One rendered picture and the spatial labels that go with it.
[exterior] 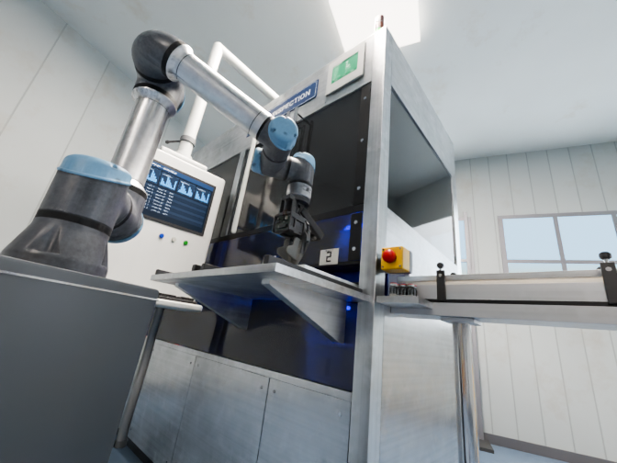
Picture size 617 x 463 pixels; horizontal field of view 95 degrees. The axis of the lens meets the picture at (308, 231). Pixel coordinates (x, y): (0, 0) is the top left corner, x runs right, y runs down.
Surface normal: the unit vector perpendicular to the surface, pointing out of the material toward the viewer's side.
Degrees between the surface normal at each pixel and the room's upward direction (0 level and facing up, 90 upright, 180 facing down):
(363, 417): 90
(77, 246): 72
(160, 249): 90
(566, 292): 90
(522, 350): 90
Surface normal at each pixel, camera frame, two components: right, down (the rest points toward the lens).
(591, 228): -0.40, -0.36
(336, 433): -0.65, -0.33
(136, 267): 0.68, -0.17
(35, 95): 0.91, -0.03
